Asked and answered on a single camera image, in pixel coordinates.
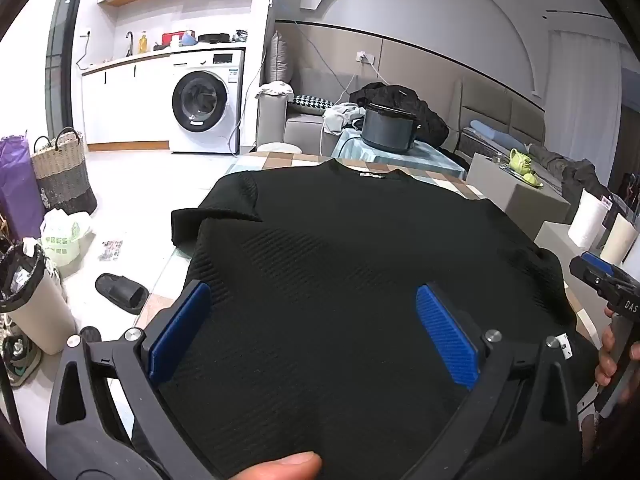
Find purple bag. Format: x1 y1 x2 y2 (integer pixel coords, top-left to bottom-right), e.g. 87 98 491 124
0 132 46 241

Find grey pillow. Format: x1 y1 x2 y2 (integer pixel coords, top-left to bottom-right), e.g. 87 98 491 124
270 31 293 86

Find white washing machine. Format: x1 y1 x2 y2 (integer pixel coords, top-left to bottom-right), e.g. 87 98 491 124
170 50 246 155

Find white plastic bag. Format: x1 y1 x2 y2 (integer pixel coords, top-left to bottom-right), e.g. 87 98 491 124
40 208 93 268

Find white cloth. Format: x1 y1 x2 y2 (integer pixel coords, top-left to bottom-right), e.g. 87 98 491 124
256 81 294 100

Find white paper towel roll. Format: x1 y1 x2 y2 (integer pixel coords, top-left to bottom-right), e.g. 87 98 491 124
567 191 608 251

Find person's right hand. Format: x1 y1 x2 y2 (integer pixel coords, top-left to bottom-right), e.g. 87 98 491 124
595 307 625 404

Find white base cabinet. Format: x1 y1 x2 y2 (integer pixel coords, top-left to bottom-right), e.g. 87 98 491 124
81 57 173 151

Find blue pillow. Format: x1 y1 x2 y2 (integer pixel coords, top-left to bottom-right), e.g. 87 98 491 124
470 120 511 143

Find light blue cloth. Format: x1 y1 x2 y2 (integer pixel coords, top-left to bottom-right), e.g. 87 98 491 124
332 127 468 181

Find dark grey blanket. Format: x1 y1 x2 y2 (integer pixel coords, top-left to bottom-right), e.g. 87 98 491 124
530 144 611 201

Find small snack packet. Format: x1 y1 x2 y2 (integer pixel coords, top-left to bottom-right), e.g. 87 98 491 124
97 239 124 262

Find checked tablecloth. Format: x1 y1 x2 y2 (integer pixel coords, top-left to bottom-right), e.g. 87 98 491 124
135 150 601 351

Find houndstooth cushion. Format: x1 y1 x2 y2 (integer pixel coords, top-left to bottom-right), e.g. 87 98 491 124
292 95 336 113

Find black t-shirt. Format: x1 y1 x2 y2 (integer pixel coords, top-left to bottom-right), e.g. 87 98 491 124
170 157 581 480

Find pale crumpled clothes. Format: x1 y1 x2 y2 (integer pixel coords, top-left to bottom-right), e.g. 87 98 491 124
322 102 368 135

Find dark door frame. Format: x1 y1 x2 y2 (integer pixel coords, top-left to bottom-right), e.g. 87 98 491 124
45 0 83 133

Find dark grey cooking pot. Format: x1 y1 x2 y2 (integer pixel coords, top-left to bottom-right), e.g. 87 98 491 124
361 103 418 153

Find green toy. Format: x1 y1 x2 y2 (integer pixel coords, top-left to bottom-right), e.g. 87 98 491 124
509 148 543 188

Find two-tone wicker basket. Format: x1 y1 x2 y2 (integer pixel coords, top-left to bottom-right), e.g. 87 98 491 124
31 127 98 216

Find grey box table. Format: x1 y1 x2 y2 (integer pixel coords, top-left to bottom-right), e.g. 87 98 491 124
465 152 571 228

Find beige trash bin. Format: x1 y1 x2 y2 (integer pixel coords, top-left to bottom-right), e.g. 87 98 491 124
0 242 76 356

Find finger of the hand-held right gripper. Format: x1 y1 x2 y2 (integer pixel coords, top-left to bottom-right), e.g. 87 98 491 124
570 252 623 293

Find cream paper roll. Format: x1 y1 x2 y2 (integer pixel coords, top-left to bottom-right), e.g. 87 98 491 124
600 212 638 266

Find dark green sneakers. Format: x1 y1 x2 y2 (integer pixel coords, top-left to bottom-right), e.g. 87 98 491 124
0 335 43 388

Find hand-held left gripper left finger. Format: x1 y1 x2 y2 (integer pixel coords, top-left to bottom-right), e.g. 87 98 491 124
47 280 221 480

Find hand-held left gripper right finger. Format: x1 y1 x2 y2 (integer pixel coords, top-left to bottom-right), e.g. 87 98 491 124
400 284 584 480

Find white curtain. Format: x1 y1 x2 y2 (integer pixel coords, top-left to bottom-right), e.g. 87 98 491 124
550 30 626 196

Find grey sofa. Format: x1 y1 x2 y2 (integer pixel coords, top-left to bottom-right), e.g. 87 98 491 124
256 92 351 157

